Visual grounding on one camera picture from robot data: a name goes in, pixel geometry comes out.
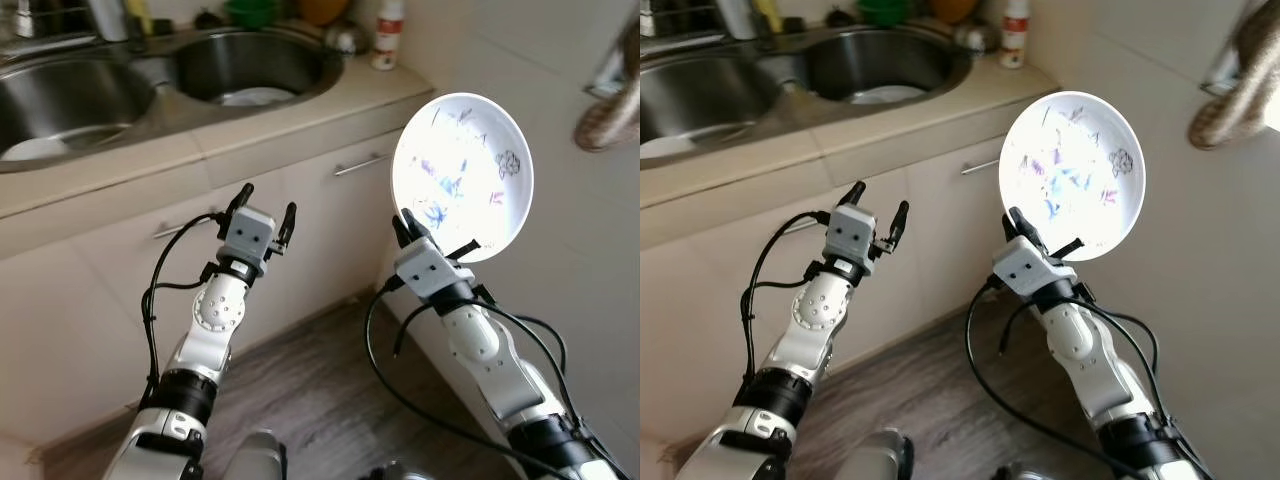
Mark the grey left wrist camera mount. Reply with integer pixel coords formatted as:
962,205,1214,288
222,207,276,263
831,205,882,263

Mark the brown fuzzy towel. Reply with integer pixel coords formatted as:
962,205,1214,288
572,8,641,154
1187,0,1280,152

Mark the stainless steel double sink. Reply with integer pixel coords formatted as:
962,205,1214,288
640,22,977,167
0,24,347,177

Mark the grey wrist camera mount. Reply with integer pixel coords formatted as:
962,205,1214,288
393,238,477,299
222,207,276,263
991,236,1078,299
831,205,882,263

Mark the grey left robot leg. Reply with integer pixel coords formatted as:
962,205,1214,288
225,430,289,480
845,428,916,480

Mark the beige kitchen counter cabinet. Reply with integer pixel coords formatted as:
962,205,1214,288
0,22,441,453
640,22,1063,453

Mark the white floral plate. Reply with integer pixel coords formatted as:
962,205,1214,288
997,90,1148,264
390,92,535,264

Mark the silver faucet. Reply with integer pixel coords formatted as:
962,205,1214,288
714,0,762,42
84,0,132,44

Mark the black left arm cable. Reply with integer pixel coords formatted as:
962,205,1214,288
140,212,226,401
742,210,836,391

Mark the orange bowl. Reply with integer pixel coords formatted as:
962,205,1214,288
929,0,982,24
296,0,353,27

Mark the green bowl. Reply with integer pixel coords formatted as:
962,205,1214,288
857,0,912,27
224,0,282,30

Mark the metal dish rack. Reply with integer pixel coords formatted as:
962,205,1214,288
0,0,93,46
640,0,723,43

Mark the white bottle with orange label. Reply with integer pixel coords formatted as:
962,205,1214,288
371,0,407,72
999,0,1034,70

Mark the plain white plate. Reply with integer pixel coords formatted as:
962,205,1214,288
846,84,933,106
640,134,693,161
0,134,68,162
213,87,303,109

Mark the grey steel wool scrubber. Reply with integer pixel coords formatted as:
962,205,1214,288
954,23,1000,52
324,24,370,55

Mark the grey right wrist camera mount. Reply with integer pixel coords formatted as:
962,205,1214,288
991,236,1078,299
393,238,477,299

